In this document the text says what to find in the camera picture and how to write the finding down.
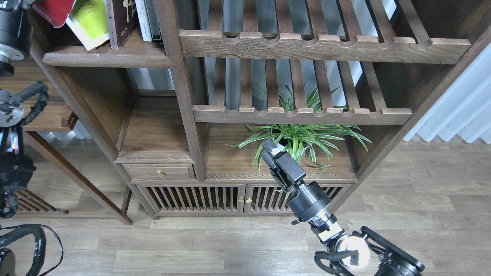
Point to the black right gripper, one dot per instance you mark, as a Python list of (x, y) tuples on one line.
[(309, 203)]

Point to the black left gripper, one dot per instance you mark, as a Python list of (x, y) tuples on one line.
[(15, 30)]

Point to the red book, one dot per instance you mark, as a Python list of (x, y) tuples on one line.
[(55, 12)]

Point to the yellow-green book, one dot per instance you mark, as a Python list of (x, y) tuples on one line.
[(88, 21)]

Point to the maroon book white characters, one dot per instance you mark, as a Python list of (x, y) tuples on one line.
[(121, 19)]

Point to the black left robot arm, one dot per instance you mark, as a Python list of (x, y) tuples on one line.
[(17, 110)]

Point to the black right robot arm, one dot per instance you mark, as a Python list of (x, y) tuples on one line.
[(344, 252)]

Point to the white plant pot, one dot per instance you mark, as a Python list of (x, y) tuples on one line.
[(286, 145)]

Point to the green spider plant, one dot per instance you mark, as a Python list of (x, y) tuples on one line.
[(311, 134)]

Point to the brass drawer knob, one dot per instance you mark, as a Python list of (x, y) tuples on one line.
[(160, 174)]

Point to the white upright book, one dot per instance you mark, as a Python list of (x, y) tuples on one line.
[(143, 20)]

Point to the dark wooden bookshelf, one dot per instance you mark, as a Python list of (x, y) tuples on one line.
[(174, 107)]

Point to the dark green upright book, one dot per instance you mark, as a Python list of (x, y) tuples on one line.
[(153, 22)]

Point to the white curtain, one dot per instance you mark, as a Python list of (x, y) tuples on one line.
[(464, 110)]

